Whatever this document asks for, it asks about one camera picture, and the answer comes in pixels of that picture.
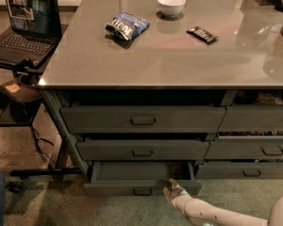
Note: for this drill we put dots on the black bag with note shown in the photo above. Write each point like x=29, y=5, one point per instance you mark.
x=24, y=99

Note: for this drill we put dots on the blue chip bag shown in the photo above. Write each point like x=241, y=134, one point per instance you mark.
x=126, y=26

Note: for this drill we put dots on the white ceramic bowl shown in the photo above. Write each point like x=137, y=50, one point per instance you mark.
x=171, y=8

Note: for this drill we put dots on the grey drawer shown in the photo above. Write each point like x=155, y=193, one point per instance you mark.
x=252, y=118
x=236, y=170
x=245, y=147
x=143, y=149
x=139, y=178
x=142, y=118

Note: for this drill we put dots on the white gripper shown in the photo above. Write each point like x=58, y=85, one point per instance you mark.
x=180, y=201

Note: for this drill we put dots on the black candy bar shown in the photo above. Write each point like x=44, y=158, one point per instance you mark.
x=202, y=35

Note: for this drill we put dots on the black open laptop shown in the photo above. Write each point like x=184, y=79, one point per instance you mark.
x=35, y=32

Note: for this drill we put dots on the grey cabinet frame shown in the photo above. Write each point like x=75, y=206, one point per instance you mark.
x=57, y=99

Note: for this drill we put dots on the black laptop stand cart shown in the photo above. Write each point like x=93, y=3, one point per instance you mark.
x=59, y=153

